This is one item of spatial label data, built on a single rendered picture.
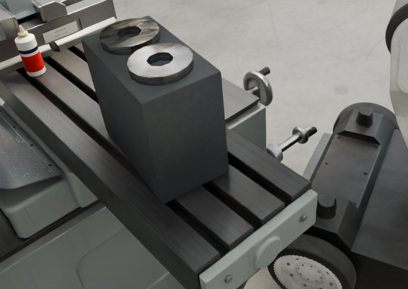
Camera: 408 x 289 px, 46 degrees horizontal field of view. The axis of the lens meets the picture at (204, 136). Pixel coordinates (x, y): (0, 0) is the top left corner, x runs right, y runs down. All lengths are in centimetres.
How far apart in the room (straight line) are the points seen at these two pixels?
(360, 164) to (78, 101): 72
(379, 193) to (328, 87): 140
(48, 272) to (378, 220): 74
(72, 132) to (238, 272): 40
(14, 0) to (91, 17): 17
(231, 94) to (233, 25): 195
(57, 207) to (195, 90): 47
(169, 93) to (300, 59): 224
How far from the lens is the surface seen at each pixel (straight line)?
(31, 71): 110
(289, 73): 271
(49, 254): 107
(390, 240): 118
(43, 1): 116
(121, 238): 117
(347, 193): 122
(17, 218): 99
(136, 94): 63
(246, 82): 148
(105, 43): 73
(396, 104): 105
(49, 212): 101
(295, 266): 118
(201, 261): 66
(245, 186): 74
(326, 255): 110
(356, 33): 311
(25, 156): 100
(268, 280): 129
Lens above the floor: 147
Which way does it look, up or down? 40 degrees down
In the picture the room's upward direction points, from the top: 7 degrees counter-clockwise
